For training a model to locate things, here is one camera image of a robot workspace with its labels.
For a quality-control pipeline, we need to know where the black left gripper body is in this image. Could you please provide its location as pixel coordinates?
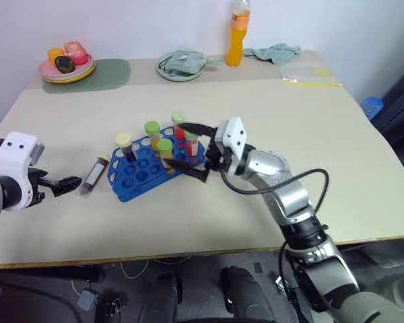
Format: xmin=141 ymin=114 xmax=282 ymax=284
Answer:
xmin=26 ymin=167 xmax=50 ymax=207

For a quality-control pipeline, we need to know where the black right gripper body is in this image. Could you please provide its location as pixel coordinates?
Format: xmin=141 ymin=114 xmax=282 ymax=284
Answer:
xmin=204 ymin=135 xmax=234 ymax=172

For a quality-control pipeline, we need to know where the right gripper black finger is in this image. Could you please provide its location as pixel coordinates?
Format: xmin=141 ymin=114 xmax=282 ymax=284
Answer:
xmin=163 ymin=158 xmax=213 ymax=184
xmin=177 ymin=122 xmax=220 ymax=137

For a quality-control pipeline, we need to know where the green-capped red liquid tube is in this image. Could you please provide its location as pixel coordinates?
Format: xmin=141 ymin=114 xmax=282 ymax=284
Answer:
xmin=170 ymin=110 xmax=187 ymax=141
xmin=184 ymin=131 xmax=201 ymax=166

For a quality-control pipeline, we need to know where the blue test tube rack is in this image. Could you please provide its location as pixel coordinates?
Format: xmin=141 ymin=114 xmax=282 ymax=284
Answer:
xmin=106 ymin=125 xmax=212 ymax=203

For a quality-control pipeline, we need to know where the white-labelled dark liquid tube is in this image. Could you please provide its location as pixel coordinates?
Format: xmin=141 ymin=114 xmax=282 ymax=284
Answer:
xmin=78 ymin=153 xmax=110 ymax=197

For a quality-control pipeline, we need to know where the green-capped yellow liquid tube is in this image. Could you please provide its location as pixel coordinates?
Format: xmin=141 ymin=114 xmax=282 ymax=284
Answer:
xmin=156 ymin=138 xmax=175 ymax=170

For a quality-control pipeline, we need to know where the green-capped orange liquid tube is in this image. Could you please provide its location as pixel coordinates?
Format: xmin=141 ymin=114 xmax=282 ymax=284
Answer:
xmin=144 ymin=120 xmax=162 ymax=151

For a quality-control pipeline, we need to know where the green plate with cloth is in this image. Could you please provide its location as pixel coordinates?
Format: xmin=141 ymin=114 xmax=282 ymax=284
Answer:
xmin=155 ymin=50 xmax=207 ymax=83

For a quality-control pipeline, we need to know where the green fabric pouch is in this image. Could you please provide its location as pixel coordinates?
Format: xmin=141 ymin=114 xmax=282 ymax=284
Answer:
xmin=158 ymin=50 xmax=224 ymax=75

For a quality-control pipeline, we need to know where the yellow-capped dark liquid tube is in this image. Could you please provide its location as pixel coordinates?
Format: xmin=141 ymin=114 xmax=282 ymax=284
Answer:
xmin=114 ymin=133 xmax=139 ymax=163

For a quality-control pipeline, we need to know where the orange drink bottle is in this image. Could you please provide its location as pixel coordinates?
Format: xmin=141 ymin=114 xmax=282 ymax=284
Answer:
xmin=226 ymin=0 xmax=252 ymax=67

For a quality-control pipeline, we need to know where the green placemat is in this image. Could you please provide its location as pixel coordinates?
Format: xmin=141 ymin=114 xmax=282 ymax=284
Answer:
xmin=41 ymin=58 xmax=132 ymax=95

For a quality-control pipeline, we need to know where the stack of coloured plates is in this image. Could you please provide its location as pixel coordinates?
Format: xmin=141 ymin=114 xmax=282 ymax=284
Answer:
xmin=41 ymin=61 xmax=98 ymax=85

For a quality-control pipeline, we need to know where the green cloth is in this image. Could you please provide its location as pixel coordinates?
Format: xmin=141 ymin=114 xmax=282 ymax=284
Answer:
xmin=242 ymin=42 xmax=302 ymax=66

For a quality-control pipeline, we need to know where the grey power adapter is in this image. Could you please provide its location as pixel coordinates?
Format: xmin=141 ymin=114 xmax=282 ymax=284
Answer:
xmin=76 ymin=289 xmax=99 ymax=313

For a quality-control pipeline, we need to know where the light green plate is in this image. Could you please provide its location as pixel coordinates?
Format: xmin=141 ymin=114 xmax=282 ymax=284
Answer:
xmin=40 ymin=59 xmax=96 ymax=81

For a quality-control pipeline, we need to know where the pink plate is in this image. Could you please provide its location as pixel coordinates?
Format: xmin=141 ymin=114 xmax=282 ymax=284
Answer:
xmin=37 ymin=55 xmax=95 ymax=78

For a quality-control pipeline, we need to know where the dark toy food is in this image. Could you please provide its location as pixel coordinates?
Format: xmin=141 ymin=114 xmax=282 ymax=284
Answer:
xmin=54 ymin=55 xmax=76 ymax=73

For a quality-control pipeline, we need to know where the clear plastic zip bag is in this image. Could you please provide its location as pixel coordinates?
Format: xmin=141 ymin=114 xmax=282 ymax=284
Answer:
xmin=279 ymin=63 xmax=344 ymax=88

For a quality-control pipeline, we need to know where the dark rounded shape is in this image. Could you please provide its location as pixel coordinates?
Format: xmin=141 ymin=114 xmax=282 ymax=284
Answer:
xmin=220 ymin=265 xmax=279 ymax=323
xmin=139 ymin=271 xmax=184 ymax=323

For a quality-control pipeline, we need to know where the orange toy food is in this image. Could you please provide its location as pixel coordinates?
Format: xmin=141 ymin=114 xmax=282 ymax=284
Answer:
xmin=47 ymin=47 xmax=66 ymax=63

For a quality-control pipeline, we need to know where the pink toy food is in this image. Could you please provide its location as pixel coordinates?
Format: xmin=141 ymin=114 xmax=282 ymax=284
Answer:
xmin=63 ymin=40 xmax=90 ymax=66

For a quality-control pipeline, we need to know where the blue bottle cap object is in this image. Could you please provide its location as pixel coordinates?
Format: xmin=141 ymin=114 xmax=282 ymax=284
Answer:
xmin=360 ymin=96 xmax=385 ymax=121

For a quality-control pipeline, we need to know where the dark chair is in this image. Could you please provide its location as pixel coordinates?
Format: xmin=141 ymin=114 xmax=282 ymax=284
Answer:
xmin=369 ymin=56 xmax=404 ymax=185

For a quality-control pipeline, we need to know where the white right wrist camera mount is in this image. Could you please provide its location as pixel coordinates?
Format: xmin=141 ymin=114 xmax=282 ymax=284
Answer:
xmin=214 ymin=116 xmax=248 ymax=176

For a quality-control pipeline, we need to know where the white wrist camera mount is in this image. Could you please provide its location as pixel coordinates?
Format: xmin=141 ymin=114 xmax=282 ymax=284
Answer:
xmin=214 ymin=116 xmax=248 ymax=176
xmin=0 ymin=131 xmax=46 ymax=211

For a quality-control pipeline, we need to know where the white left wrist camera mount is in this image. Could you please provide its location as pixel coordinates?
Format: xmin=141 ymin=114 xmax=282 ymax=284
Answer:
xmin=0 ymin=131 xmax=46 ymax=211

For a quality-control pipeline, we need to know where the black table frame bar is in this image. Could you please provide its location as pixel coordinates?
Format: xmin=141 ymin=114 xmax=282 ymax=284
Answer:
xmin=0 ymin=264 xmax=106 ymax=284

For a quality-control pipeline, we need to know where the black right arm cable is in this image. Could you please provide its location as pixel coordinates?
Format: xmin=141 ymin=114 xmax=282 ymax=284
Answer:
xmin=221 ymin=168 xmax=331 ymax=223

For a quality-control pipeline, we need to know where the white floor cable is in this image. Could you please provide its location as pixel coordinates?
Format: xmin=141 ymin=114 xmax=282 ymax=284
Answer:
xmin=119 ymin=258 xmax=149 ymax=280

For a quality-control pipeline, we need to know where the black cable under arm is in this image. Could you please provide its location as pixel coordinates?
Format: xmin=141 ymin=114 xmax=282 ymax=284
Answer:
xmin=277 ymin=239 xmax=312 ymax=323

